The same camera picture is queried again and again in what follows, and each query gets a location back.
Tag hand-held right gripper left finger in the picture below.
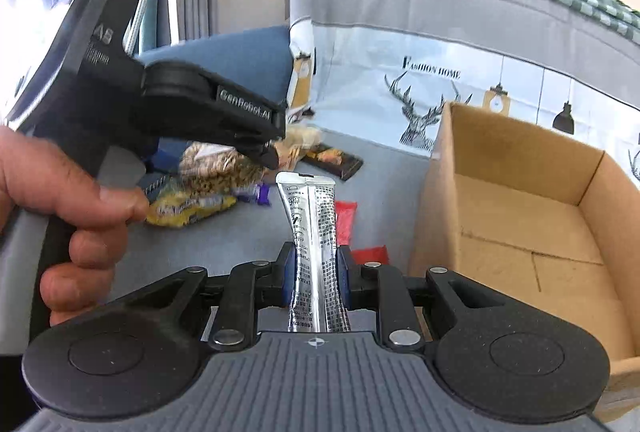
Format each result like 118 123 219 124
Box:
107 243 296 353

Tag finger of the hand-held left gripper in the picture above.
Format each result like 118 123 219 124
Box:
197 75 288 171

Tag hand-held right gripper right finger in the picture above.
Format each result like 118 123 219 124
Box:
338 245 504 353

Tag silver stick snack packet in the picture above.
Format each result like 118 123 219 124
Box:
276 171 351 334

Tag clear bag of yellow crackers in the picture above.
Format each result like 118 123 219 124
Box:
272 141 305 171

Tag brown cardboard box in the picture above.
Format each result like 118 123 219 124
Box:
407 101 640 409

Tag clear bag of brown snacks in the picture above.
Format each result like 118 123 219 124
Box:
178 141 267 199

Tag person's left hand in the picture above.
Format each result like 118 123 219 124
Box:
0 126 150 327

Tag red snack packet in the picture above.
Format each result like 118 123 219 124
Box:
334 201 359 247
352 245 390 269

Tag blue fabric cushion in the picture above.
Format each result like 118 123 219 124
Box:
134 25 294 163

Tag cream cereal bar packet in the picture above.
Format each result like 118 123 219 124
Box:
286 126 324 149

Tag purple snack packet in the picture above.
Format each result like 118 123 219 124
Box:
235 181 274 207

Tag black snack bar packet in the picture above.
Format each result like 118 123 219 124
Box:
304 144 365 181

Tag yellow snack bag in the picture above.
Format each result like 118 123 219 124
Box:
145 179 239 229

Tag grey deer print bedsheet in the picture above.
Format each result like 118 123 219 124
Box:
286 0 640 189

